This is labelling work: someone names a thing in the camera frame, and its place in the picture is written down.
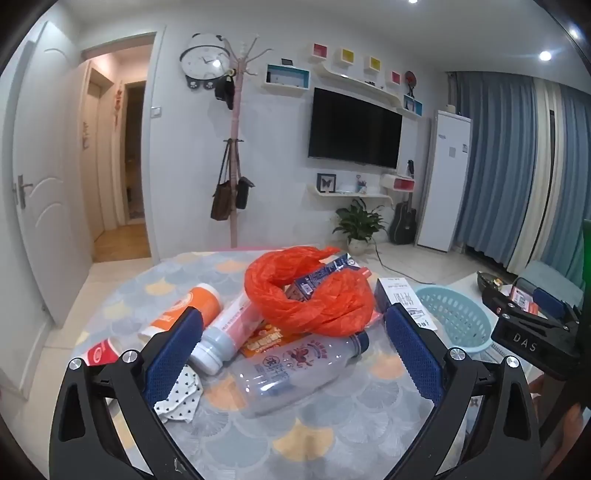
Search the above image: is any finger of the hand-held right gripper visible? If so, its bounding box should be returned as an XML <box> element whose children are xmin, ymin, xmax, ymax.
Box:
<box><xmin>482</xmin><ymin>291</ymin><xmax>570</xmax><ymax>330</ymax></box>
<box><xmin>531</xmin><ymin>286</ymin><xmax>583</xmax><ymax>325</ymax></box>

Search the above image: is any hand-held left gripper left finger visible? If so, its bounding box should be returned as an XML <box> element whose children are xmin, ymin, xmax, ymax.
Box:
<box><xmin>48</xmin><ymin>305</ymin><xmax>206</xmax><ymax>480</ymax></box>

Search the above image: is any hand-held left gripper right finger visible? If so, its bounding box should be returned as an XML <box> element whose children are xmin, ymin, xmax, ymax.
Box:
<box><xmin>384</xmin><ymin>303</ymin><xmax>541</xmax><ymax>480</ymax></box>

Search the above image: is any white heart-print paper wrapper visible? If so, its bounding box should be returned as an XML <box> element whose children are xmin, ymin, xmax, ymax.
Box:
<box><xmin>153</xmin><ymin>364</ymin><xmax>204</xmax><ymax>423</ymax></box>

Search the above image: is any light blue plastic basket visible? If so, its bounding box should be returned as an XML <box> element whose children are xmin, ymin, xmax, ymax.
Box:
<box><xmin>413</xmin><ymin>285</ymin><xmax>495</xmax><ymax>354</ymax></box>

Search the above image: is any orange white canister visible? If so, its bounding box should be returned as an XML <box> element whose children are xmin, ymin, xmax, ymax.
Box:
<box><xmin>139</xmin><ymin>282</ymin><xmax>225</xmax><ymax>340</ymax></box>

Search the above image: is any white cardboard box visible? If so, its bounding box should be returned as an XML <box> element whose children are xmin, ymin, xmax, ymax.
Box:
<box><xmin>373</xmin><ymin>277</ymin><xmax>437</xmax><ymax>333</ymax></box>

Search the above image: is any white bottle grey cap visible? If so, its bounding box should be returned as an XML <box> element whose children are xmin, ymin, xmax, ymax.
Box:
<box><xmin>190</xmin><ymin>291</ymin><xmax>264</xmax><ymax>376</ymax></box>

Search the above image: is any red paper cup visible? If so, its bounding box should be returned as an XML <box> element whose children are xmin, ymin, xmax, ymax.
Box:
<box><xmin>83</xmin><ymin>338</ymin><xmax>122</xmax><ymax>366</ymax></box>

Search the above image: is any orange snack packet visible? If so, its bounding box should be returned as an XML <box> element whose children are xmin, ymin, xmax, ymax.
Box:
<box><xmin>240</xmin><ymin>323</ymin><xmax>282</xmax><ymax>358</ymax></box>

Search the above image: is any clear plastic bottle blue cap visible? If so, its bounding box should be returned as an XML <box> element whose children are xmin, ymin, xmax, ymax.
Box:
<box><xmin>228</xmin><ymin>330</ymin><xmax>370</xmax><ymax>418</ymax></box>

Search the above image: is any blue white milk carton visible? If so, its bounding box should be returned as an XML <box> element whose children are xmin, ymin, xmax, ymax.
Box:
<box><xmin>283</xmin><ymin>253</ymin><xmax>361</xmax><ymax>301</ymax></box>

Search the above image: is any orange plastic bag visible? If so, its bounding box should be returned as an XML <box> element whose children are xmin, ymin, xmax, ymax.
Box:
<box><xmin>244</xmin><ymin>246</ymin><xmax>375</xmax><ymax>337</ymax></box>

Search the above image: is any black shoulder bag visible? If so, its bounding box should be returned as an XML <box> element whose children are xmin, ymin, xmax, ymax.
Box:
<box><xmin>235</xmin><ymin>176</ymin><xmax>254</xmax><ymax>210</ymax></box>

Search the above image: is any brown shoulder bag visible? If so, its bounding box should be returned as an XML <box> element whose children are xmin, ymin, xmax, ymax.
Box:
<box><xmin>211</xmin><ymin>138</ymin><xmax>237</xmax><ymax>221</ymax></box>

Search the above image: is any person's right hand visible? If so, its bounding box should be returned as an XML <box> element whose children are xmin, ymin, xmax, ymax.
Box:
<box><xmin>529</xmin><ymin>376</ymin><xmax>586</xmax><ymax>446</ymax></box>

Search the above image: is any red white packet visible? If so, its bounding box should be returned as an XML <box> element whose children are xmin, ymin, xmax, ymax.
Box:
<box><xmin>508</xmin><ymin>284</ymin><xmax>539</xmax><ymax>317</ymax></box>

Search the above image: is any dark tray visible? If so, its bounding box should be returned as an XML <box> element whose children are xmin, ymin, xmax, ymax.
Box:
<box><xmin>475</xmin><ymin>271</ymin><xmax>509</xmax><ymax>291</ymax></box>

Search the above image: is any teal sofa cushion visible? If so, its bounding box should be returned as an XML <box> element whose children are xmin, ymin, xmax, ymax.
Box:
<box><xmin>522</xmin><ymin>261</ymin><xmax>583</xmax><ymax>305</ymax></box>

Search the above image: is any black guitar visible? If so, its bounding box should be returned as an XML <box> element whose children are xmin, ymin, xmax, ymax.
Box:
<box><xmin>389</xmin><ymin>200</ymin><xmax>417</xmax><ymax>245</ymax></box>

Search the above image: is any blue beige curtain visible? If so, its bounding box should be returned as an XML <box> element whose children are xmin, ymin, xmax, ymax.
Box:
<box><xmin>450</xmin><ymin>71</ymin><xmax>591</xmax><ymax>288</ymax></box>

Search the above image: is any white refrigerator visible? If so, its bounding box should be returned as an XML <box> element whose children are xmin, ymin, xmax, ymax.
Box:
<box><xmin>417</xmin><ymin>111</ymin><xmax>472</xmax><ymax>252</ymax></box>

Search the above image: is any green potted plant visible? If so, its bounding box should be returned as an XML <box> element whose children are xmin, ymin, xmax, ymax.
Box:
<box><xmin>333</xmin><ymin>198</ymin><xmax>389</xmax><ymax>253</ymax></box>

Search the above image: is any pink white drawer box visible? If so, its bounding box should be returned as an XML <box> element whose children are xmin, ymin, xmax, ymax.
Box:
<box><xmin>381</xmin><ymin>173</ymin><xmax>416</xmax><ymax>195</ymax></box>

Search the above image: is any pink coat rack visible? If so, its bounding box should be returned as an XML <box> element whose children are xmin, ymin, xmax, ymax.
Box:
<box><xmin>222</xmin><ymin>37</ymin><xmax>269</xmax><ymax>250</ymax></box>

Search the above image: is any black flat-screen television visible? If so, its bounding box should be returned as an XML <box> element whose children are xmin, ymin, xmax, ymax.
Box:
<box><xmin>308</xmin><ymin>87</ymin><xmax>403</xmax><ymax>169</ymax></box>

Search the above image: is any white door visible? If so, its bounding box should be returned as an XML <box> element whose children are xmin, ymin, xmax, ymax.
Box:
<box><xmin>10</xmin><ymin>21</ymin><xmax>92</xmax><ymax>329</ymax></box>

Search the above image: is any black cap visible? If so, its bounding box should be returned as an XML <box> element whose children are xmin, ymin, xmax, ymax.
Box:
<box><xmin>215</xmin><ymin>74</ymin><xmax>236</xmax><ymax>110</ymax></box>

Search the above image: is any large blue box shelf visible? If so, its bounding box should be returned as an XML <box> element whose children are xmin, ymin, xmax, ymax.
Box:
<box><xmin>264</xmin><ymin>64</ymin><xmax>310</xmax><ymax>90</ymax></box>

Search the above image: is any black floor cable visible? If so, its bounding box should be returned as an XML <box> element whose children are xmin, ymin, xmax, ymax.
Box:
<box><xmin>373</xmin><ymin>244</ymin><xmax>430</xmax><ymax>283</ymax></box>

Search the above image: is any white low wall shelf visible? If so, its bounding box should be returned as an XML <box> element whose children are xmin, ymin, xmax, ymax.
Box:
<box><xmin>307</xmin><ymin>185</ymin><xmax>393</xmax><ymax>202</ymax></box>

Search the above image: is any metal door handle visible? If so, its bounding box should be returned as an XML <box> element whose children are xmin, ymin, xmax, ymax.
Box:
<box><xmin>14</xmin><ymin>174</ymin><xmax>34</xmax><ymax>206</ymax></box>

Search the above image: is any white curved wall shelf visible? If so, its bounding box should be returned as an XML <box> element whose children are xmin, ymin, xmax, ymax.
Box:
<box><xmin>311</xmin><ymin>62</ymin><xmax>403</xmax><ymax>112</ymax></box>

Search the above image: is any panda wall clock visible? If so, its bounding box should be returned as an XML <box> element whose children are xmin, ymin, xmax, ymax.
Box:
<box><xmin>180</xmin><ymin>33</ymin><xmax>232</xmax><ymax>90</ymax></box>

